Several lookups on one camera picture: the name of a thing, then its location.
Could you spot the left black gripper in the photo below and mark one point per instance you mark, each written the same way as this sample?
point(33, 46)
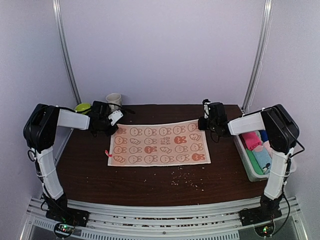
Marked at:
point(110, 132)

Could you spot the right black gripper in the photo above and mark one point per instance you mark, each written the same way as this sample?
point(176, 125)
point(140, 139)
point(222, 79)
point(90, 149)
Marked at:
point(202, 126)

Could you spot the orange patterned towel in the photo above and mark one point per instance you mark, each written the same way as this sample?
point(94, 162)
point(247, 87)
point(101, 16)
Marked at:
point(158, 145)

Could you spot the pink microfiber towel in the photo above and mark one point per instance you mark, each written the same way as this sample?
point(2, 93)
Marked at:
point(251, 140)

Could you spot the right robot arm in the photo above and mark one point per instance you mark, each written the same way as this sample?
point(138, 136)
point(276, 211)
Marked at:
point(282, 132)

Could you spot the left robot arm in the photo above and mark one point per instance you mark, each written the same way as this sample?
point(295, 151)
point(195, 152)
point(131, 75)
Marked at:
point(40, 134)

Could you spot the green plastic bowl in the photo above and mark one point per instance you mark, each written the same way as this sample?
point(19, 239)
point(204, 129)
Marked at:
point(82, 107)

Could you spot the beige ceramic mug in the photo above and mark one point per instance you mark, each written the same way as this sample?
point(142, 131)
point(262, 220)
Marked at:
point(114, 100)

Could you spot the dark blue rolled towel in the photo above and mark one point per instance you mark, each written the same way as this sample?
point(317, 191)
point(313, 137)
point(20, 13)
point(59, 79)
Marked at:
point(263, 135)

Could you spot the light pink rolled towel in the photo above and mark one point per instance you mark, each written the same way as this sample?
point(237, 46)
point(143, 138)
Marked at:
point(267, 146)

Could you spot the green rolled towel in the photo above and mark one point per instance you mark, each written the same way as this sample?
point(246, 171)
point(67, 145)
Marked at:
point(254, 162)

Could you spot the blue cartoon rolled towel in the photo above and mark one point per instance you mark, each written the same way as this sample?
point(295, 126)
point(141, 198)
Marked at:
point(263, 158)

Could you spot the white plastic basket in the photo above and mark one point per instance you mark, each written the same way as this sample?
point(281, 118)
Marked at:
point(240, 146)

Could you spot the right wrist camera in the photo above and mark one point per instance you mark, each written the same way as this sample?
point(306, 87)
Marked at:
point(214, 111)

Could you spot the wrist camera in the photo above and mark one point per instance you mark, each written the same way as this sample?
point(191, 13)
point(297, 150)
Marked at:
point(214, 111)
point(114, 117)

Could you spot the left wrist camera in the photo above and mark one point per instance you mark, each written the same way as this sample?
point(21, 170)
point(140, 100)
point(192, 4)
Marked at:
point(114, 117)

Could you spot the right aluminium frame post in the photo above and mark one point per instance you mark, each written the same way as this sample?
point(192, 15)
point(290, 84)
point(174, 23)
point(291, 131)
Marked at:
point(260, 51)

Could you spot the aluminium frame post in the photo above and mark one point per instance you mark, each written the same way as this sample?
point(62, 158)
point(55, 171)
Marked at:
point(56, 4)
point(260, 51)

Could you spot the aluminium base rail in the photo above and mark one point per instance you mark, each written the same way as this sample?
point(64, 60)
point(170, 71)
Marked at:
point(217, 221)

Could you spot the left aluminium frame post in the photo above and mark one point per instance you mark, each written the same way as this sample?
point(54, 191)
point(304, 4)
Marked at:
point(56, 4)

